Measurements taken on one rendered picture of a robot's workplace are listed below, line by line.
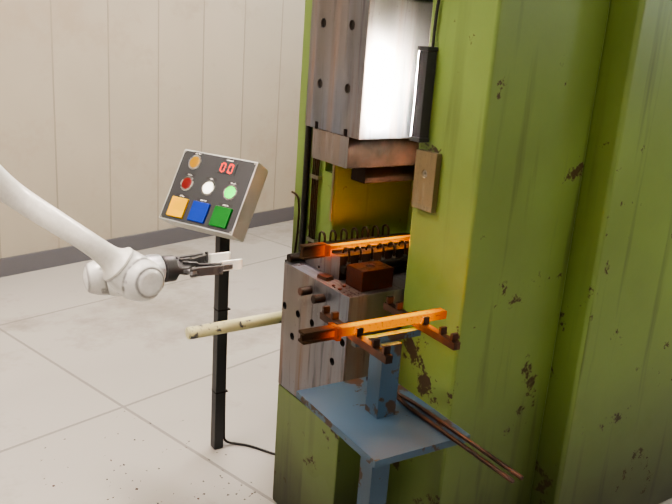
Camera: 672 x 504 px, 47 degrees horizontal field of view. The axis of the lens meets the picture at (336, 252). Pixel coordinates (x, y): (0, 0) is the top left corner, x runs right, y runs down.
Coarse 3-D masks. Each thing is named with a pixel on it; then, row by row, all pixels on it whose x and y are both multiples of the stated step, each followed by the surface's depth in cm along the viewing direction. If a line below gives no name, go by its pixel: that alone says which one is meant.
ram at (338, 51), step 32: (320, 0) 233; (352, 0) 220; (384, 0) 216; (320, 32) 235; (352, 32) 221; (384, 32) 219; (416, 32) 225; (320, 64) 237; (352, 64) 223; (384, 64) 222; (416, 64) 229; (320, 96) 238; (352, 96) 225; (384, 96) 225; (320, 128) 240; (352, 128) 226; (384, 128) 228
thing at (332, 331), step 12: (420, 312) 207; (432, 312) 207; (444, 312) 209; (348, 324) 195; (360, 324) 195; (372, 324) 196; (384, 324) 199; (396, 324) 201; (408, 324) 203; (300, 336) 188; (312, 336) 189; (324, 336) 190; (336, 336) 191
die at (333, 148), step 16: (320, 144) 241; (336, 144) 234; (352, 144) 230; (368, 144) 233; (384, 144) 236; (400, 144) 240; (416, 144) 244; (336, 160) 235; (352, 160) 231; (368, 160) 235; (384, 160) 238; (400, 160) 242
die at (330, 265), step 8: (344, 240) 262; (352, 240) 259; (408, 240) 260; (352, 248) 247; (368, 248) 250; (376, 248) 251; (392, 248) 252; (400, 248) 253; (408, 248) 254; (328, 256) 244; (336, 256) 240; (344, 256) 240; (352, 256) 241; (368, 256) 245; (376, 256) 247; (384, 256) 249; (400, 256) 253; (312, 264) 253; (320, 264) 249; (328, 264) 245; (336, 264) 241; (344, 264) 241; (328, 272) 245; (336, 272) 241
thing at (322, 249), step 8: (360, 240) 253; (368, 240) 254; (376, 240) 254; (384, 240) 255; (392, 240) 257; (304, 248) 239; (312, 248) 241; (320, 248) 242; (328, 248) 242; (336, 248) 245; (304, 256) 240; (312, 256) 241; (320, 256) 242
